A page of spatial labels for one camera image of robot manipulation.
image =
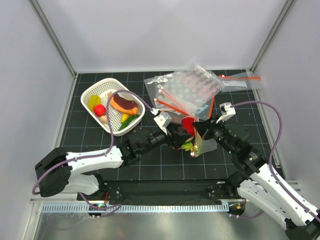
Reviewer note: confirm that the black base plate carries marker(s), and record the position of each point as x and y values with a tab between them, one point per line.
196	192

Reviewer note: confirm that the red toy strawberry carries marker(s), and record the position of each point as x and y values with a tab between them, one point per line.
99	110

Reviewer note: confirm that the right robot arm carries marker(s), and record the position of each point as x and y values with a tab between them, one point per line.
258	182

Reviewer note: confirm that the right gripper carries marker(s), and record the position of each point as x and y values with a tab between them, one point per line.
205	128

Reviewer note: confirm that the yellow toy fruit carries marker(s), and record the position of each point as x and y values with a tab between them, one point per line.
93	101

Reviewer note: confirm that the beige toy mushroom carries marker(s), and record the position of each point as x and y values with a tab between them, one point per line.
103	119

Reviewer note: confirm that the green toy celery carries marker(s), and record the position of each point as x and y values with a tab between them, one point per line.
190	146

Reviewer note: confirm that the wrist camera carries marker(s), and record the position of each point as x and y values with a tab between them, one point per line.
227	112
163	119

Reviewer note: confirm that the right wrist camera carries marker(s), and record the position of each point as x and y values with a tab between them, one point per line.
227	112

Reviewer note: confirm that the slotted cable duct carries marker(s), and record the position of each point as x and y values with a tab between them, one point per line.
85	208

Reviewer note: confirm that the pile of zip bags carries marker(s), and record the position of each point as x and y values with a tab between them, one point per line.
190	91

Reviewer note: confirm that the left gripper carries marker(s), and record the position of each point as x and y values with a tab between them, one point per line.
178	137

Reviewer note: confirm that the clear orange zip bag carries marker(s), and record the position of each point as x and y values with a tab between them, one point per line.
203	145

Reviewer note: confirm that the white plastic basket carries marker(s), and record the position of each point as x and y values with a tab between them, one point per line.
103	88

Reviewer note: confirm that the zip bag with label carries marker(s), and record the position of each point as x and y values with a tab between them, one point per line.
239	82

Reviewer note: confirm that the toy steak orange brown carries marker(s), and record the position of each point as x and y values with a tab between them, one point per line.
123	105

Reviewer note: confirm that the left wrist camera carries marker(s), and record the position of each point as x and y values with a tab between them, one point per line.
163	119

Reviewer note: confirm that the red toy bell pepper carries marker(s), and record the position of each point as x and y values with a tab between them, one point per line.
187	123

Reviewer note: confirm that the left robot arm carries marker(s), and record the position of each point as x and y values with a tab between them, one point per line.
61	171

